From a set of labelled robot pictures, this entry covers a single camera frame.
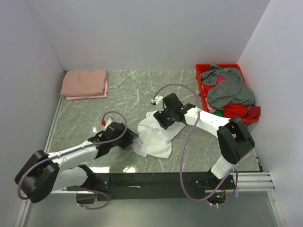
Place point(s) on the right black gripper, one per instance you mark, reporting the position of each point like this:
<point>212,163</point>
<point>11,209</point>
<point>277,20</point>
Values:
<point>159,117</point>

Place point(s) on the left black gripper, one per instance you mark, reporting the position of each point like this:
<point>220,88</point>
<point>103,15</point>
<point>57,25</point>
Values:
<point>129,136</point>

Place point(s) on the white t shirt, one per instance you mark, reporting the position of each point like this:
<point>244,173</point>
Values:
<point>153,140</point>

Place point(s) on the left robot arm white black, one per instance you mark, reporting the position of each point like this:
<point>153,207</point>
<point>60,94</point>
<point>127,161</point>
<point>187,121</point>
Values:
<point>44,173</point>

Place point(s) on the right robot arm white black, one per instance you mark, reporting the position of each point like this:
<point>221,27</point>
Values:
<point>235,140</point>

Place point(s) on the green t shirt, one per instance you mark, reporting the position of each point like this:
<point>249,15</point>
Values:
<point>219,113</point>

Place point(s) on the folded light pink t shirt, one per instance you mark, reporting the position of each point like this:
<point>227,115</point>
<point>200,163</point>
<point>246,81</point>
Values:
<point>104,93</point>

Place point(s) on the red plastic bin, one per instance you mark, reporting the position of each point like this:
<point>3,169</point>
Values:
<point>200,68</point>

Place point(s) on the black base beam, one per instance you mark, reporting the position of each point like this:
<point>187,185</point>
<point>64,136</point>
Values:
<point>119,186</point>

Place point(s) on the grey t shirt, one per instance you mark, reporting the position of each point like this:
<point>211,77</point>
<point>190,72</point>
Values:
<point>232,90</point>

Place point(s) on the folded salmon t shirt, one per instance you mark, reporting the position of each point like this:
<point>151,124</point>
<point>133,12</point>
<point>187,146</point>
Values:
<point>83,83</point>

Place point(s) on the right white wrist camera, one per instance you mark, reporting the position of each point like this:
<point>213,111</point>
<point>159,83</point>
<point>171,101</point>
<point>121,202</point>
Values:
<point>158,102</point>

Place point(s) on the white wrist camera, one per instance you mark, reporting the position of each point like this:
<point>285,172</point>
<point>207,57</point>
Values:
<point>158,102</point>
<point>106,123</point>

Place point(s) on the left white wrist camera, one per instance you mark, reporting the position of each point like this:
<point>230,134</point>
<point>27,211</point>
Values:
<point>106,123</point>

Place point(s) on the aluminium rail frame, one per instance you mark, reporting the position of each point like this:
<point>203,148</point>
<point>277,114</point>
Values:
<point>245,181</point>

